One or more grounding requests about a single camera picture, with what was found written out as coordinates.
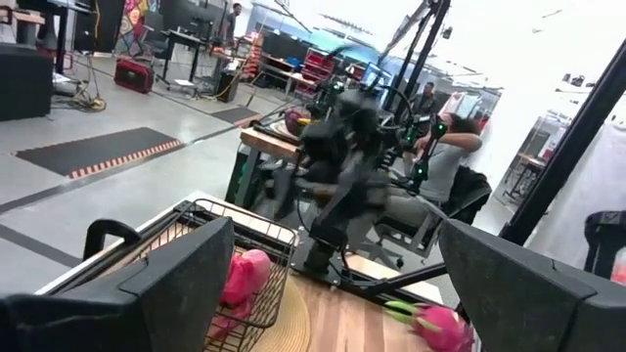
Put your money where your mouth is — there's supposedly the seated person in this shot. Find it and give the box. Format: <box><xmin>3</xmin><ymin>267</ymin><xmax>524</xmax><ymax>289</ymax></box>
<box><xmin>385</xmin><ymin>112</ymin><xmax>485</xmax><ymax>231</ymax></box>

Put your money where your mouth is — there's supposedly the black wire basket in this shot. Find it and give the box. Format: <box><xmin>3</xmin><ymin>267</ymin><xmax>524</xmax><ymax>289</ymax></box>
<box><xmin>136</xmin><ymin>198</ymin><xmax>300</xmax><ymax>352</ymax></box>

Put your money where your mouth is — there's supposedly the red bag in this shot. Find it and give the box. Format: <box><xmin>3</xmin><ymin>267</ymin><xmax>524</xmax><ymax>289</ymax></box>
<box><xmin>113</xmin><ymin>57</ymin><xmax>156</xmax><ymax>95</ymax></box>

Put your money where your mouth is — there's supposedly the round woven placemat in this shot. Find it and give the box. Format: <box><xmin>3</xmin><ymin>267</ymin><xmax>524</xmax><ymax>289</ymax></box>
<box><xmin>251</xmin><ymin>278</ymin><xmax>312</xmax><ymax>352</ymax></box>

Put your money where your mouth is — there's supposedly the thick black frame post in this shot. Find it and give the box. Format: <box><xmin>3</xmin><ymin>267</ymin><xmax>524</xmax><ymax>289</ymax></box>
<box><xmin>498</xmin><ymin>38</ymin><xmax>626</xmax><ymax>246</ymax></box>

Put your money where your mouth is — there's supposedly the black striped floor mat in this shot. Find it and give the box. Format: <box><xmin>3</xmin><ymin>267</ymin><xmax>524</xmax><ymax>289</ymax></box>
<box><xmin>14</xmin><ymin>126</ymin><xmax>185</xmax><ymax>180</ymax></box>

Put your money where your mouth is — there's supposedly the black office chair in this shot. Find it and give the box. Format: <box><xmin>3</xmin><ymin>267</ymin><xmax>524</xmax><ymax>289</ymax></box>
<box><xmin>371</xmin><ymin>165</ymin><xmax>493</xmax><ymax>260</ymax></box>

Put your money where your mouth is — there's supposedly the black cabinet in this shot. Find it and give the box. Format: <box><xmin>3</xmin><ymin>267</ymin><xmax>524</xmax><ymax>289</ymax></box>
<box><xmin>0</xmin><ymin>42</ymin><xmax>55</xmax><ymax>122</ymax></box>

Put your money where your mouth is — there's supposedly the person behind frame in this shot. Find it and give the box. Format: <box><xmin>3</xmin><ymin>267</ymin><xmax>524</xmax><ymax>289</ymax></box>
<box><xmin>413</xmin><ymin>81</ymin><xmax>441</xmax><ymax>116</ymax></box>

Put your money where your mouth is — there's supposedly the black table edge handle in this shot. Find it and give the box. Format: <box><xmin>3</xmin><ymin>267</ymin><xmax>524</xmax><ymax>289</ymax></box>
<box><xmin>82</xmin><ymin>218</ymin><xmax>143</xmax><ymax>261</ymax></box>

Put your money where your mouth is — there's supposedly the black desk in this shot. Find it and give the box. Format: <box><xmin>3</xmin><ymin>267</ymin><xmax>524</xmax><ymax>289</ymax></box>
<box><xmin>160</xmin><ymin>28</ymin><xmax>212</xmax><ymax>87</ymax></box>

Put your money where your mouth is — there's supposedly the black computer tower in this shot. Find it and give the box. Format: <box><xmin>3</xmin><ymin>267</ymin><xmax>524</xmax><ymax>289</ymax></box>
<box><xmin>216</xmin><ymin>70</ymin><xmax>242</xmax><ymax>104</ymax></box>

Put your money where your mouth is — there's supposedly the blue lit monitor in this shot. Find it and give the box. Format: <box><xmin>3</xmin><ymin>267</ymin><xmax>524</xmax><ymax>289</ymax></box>
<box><xmin>360</xmin><ymin>62</ymin><xmax>393</xmax><ymax>93</ymax></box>

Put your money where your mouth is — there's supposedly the black device with green light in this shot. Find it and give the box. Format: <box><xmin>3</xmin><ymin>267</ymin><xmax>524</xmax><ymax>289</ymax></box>
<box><xmin>403</xmin><ymin>119</ymin><xmax>449</xmax><ymax>195</ymax></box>

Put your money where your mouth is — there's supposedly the small black floor mat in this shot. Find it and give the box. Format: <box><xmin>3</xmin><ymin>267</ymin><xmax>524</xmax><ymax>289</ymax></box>
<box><xmin>210</xmin><ymin>106</ymin><xmax>261</xmax><ymax>126</ymax></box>

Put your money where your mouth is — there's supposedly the black slanted frame post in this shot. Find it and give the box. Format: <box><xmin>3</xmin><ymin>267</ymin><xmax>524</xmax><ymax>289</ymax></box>
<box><xmin>383</xmin><ymin>0</ymin><xmax>452</xmax><ymax>114</ymax></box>

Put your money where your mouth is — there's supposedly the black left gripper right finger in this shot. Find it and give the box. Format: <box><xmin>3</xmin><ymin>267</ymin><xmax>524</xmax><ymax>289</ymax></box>
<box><xmin>438</xmin><ymin>217</ymin><xmax>626</xmax><ymax>352</ymax></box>

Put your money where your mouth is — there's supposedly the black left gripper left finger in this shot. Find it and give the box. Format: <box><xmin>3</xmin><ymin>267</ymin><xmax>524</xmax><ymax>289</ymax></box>
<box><xmin>0</xmin><ymin>216</ymin><xmax>237</xmax><ymax>352</ymax></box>

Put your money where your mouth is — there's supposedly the yellow coiled cable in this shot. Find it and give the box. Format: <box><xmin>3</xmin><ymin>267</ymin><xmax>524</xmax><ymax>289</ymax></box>
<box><xmin>70</xmin><ymin>80</ymin><xmax>108</xmax><ymax>112</ymax></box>

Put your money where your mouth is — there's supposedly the wooden background table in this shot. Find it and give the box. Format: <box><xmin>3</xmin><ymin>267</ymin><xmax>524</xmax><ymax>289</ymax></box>
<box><xmin>238</xmin><ymin>125</ymin><xmax>302</xmax><ymax>209</ymax></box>

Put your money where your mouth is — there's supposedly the pink dragon fruit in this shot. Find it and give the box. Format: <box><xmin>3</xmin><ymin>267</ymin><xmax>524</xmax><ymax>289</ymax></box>
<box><xmin>207</xmin><ymin>248</ymin><xmax>273</xmax><ymax>341</ymax></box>
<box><xmin>383</xmin><ymin>299</ymin><xmax>476</xmax><ymax>352</ymax></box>

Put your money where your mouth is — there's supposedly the standing person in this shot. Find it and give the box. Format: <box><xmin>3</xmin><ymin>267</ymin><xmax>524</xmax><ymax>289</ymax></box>
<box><xmin>225</xmin><ymin>2</ymin><xmax>244</xmax><ymax>48</ymax></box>

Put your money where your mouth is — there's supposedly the red bin shelf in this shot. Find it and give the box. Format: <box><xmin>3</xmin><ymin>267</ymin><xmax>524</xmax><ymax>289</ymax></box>
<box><xmin>296</xmin><ymin>47</ymin><xmax>338</xmax><ymax>98</ymax></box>

